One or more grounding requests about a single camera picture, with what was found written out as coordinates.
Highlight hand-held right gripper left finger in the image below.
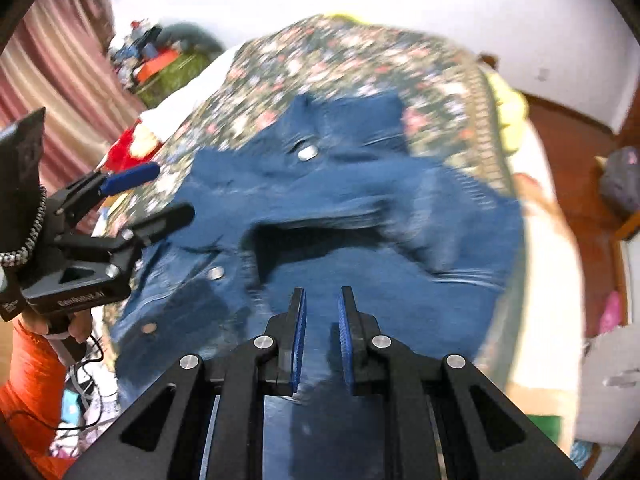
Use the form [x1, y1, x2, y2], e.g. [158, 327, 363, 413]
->
[62, 287, 307, 480]

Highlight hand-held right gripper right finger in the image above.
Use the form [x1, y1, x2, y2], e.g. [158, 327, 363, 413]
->
[338, 286, 583, 480]

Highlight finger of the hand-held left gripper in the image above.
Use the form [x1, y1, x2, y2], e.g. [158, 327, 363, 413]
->
[50, 203, 197, 281]
[50, 162, 162, 226]

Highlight blue denim jeans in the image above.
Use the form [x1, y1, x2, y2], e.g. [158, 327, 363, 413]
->
[102, 92, 526, 480]

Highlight pile of clothes and clutter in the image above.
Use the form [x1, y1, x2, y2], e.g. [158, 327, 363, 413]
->
[107, 17, 166, 86]

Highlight person's left hand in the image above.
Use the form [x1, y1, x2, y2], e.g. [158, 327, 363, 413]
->
[20, 307, 95, 361]

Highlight red plush toy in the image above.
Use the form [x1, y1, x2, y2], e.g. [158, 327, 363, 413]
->
[97, 122, 166, 171]

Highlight white cloth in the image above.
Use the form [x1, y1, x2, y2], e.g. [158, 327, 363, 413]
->
[140, 47, 241, 136]

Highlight green cabinet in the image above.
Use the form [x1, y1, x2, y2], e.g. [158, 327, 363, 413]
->
[135, 52, 226, 108]

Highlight orange box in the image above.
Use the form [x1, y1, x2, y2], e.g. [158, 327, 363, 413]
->
[135, 52, 181, 83]

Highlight striped brown curtain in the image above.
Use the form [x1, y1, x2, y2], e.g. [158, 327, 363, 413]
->
[0, 0, 146, 196]

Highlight pile of floor clutter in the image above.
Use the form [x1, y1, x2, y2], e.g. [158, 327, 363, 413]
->
[50, 350, 126, 461]

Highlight white bed sheet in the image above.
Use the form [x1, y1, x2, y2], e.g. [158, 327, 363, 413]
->
[500, 125, 586, 456]

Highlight floral blanket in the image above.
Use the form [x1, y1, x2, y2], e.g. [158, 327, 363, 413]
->
[92, 12, 523, 261]

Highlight white cardboard box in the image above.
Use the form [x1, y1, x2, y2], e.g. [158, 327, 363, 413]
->
[575, 327, 636, 451]

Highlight pink bag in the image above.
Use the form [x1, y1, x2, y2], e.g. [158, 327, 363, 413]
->
[597, 290, 623, 336]

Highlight grey bag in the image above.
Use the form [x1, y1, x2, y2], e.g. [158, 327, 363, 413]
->
[597, 145, 640, 221]

